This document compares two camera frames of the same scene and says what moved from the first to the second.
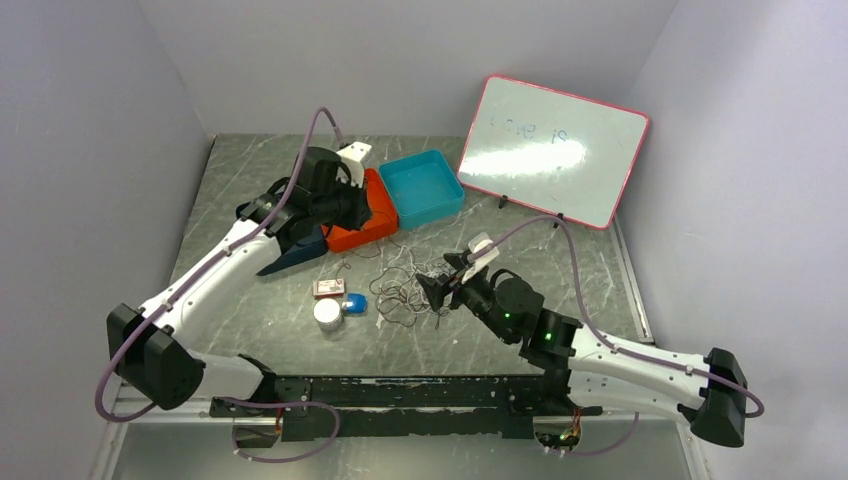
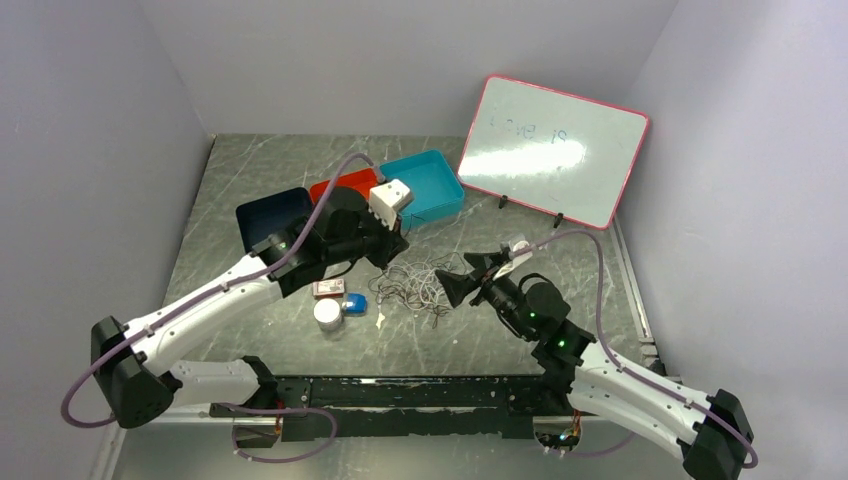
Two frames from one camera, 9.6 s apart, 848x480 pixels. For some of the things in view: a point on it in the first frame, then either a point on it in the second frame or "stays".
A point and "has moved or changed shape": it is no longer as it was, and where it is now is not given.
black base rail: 362,408 stays
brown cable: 395,290 has moved or changed shape
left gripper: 361,212 → 393,242
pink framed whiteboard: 551,152 stays
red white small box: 328,288 stays
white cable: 408,294 stays
